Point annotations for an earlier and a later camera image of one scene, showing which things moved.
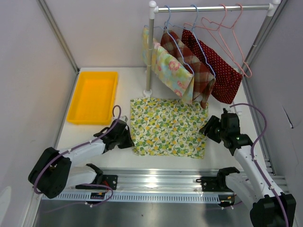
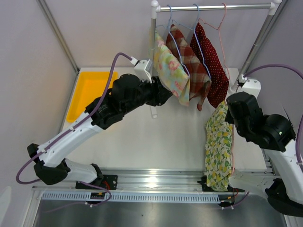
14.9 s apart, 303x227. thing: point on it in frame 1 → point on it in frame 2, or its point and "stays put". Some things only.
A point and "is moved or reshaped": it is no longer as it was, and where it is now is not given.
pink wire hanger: x=217 y=34 is moved or reshaped
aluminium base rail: x=176 y=180 stays put
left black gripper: x=129 y=143 → x=159 y=94
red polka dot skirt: x=227 y=78 is moved or reshaped
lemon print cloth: x=168 y=127 → x=218 y=147
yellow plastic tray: x=94 y=97 stays put
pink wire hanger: x=226 y=37 is moved or reshaped
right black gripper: x=213 y=121 → x=228 y=118
